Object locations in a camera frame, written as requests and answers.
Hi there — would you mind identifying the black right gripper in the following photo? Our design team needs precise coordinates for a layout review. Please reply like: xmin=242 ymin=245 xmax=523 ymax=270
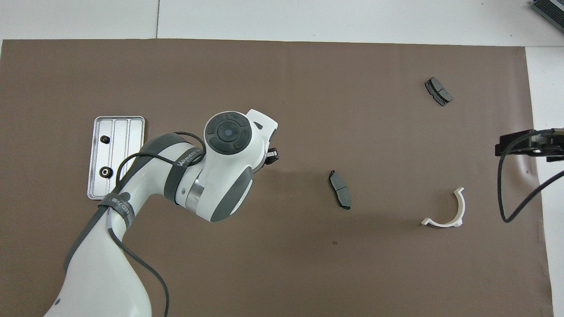
xmin=494 ymin=128 xmax=564 ymax=162

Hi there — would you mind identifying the silver metal tray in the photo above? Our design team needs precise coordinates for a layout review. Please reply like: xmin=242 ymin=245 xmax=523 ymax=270
xmin=87 ymin=116 xmax=146 ymax=201

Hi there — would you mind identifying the brown paper table mat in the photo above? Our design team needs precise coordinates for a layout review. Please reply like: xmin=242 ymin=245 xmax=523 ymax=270
xmin=0 ymin=39 xmax=555 ymax=317

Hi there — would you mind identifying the dark grey brake pad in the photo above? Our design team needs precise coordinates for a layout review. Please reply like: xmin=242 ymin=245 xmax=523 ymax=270
xmin=328 ymin=170 xmax=353 ymax=210
xmin=424 ymin=77 xmax=453 ymax=107

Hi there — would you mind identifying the grey ribbed metal block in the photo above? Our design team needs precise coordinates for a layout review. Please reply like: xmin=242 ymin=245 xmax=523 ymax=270
xmin=530 ymin=0 xmax=564 ymax=32

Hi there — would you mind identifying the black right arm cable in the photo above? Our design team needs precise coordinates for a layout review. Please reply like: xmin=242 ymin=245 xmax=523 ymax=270
xmin=497 ymin=132 xmax=564 ymax=223

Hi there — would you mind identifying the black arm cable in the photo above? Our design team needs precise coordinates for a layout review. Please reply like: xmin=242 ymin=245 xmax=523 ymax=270
xmin=497 ymin=132 xmax=564 ymax=223
xmin=106 ymin=131 xmax=207 ymax=317

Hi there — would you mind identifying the white curved plastic bracket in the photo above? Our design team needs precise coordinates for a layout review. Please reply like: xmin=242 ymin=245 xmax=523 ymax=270
xmin=421 ymin=187 xmax=466 ymax=228

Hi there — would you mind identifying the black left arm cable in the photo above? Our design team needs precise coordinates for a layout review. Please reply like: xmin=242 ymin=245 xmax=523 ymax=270
xmin=106 ymin=131 xmax=207 ymax=317

